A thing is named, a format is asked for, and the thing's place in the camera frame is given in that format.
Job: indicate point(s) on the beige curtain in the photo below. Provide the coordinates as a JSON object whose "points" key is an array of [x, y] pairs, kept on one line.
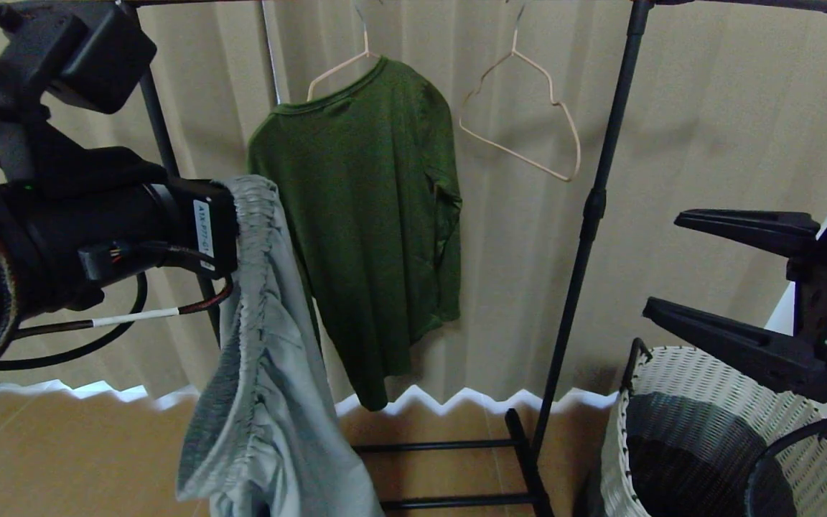
{"points": [[708, 143]]}

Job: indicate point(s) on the white laundry basket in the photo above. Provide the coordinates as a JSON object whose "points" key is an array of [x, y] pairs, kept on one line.
{"points": [[672, 373]]}

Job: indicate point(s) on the pink clothes hanger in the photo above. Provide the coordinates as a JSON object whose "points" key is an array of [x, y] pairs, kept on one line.
{"points": [[368, 39], [513, 39]]}

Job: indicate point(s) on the black clothes rack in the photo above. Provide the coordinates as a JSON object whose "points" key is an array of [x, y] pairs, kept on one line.
{"points": [[593, 208]]}

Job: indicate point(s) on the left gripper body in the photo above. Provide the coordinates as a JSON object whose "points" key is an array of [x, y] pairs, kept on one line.
{"points": [[133, 222]]}

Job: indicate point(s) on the pale grey shorts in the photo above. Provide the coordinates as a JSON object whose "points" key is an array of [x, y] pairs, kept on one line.
{"points": [[277, 402]]}

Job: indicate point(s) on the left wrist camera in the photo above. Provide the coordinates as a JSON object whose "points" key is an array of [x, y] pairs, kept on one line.
{"points": [[90, 57]]}

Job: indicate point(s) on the green long-sleeved shirt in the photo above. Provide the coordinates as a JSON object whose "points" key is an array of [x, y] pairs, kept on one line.
{"points": [[363, 237]]}

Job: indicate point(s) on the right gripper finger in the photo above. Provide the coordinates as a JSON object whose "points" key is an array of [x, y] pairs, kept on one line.
{"points": [[758, 352], [765, 230]]}

